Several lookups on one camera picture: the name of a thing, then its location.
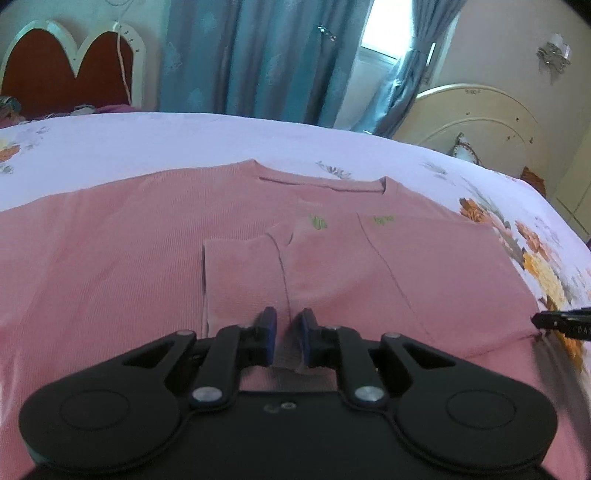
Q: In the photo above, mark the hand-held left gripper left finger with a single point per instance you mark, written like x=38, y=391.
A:
x=268, y=334

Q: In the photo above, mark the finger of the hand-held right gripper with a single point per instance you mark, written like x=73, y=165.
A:
x=561, y=323

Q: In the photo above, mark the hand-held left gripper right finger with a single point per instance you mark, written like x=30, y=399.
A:
x=305, y=337

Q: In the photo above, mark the pink knit sweater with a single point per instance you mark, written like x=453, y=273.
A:
x=115, y=258

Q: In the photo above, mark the cream cabinet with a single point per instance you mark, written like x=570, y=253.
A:
x=575, y=194

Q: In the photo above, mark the brown cushion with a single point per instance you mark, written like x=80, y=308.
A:
x=533, y=181

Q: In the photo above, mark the small patterned cushion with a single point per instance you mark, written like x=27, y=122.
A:
x=466, y=150

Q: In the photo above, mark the cream arched headboard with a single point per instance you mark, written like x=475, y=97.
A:
x=480, y=110

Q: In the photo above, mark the floral white bed sheet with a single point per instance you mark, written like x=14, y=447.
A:
x=138, y=143

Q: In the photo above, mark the blue tied curtain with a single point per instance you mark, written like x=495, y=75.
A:
x=406, y=87

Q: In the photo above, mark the blue hanging curtain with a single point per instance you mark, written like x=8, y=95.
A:
x=258, y=55

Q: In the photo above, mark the bright window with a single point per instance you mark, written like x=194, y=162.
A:
x=385, y=27

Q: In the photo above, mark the red heart-shaped headboard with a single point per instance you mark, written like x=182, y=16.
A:
x=46, y=74

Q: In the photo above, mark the colourful pillow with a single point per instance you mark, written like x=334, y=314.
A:
x=9, y=108

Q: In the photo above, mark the wall lamp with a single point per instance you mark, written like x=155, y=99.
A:
x=554, y=53

